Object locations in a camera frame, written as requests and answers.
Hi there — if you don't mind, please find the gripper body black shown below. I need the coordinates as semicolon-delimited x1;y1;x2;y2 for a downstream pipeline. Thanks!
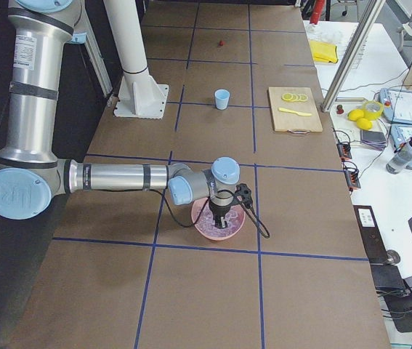
209;199;230;220

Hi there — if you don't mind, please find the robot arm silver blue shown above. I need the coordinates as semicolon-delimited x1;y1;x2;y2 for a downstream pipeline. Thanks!
0;1;240;228

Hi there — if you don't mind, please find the pink bowl with ice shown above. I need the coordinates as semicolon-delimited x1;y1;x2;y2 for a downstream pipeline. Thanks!
190;198;246;241

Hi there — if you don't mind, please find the light blue cup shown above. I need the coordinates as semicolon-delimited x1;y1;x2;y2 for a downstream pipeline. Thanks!
214;89;230;111

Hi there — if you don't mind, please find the wooden cutting board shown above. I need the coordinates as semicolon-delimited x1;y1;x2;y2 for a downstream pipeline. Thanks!
268;87;323;135

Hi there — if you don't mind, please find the yellow plastic knife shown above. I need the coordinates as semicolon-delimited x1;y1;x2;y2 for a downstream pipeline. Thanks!
278;108;312;116

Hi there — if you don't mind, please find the spare strawberry on table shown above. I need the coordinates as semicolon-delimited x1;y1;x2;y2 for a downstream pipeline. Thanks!
336;105;344;115

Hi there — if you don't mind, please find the yellow lemon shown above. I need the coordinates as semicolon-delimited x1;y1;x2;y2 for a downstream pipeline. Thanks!
347;109;365;121
355;118;373;131

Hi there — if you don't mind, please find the purple notebook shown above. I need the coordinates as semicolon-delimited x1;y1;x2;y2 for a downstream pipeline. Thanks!
360;129;387;151

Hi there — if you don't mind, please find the yellow tape roll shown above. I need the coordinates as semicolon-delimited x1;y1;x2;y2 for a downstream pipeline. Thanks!
362;100;384;121

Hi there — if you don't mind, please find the yellow cloth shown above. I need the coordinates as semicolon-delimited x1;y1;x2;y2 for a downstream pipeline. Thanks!
309;40;339;63

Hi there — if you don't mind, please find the clear water bottle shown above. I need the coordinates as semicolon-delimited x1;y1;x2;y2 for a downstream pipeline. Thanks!
386;136;412;175

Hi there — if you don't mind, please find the teach pendant far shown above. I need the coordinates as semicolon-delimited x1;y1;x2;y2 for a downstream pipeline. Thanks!
379;88;412;125

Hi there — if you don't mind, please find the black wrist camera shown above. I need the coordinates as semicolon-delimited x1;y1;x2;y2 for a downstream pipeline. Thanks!
235;183;253;209

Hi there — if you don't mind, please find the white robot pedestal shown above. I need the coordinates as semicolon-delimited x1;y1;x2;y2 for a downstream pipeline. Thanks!
104;0;169;119

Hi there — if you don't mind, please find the aluminium frame post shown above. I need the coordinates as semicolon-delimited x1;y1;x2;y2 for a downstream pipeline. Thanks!
320;0;386;112

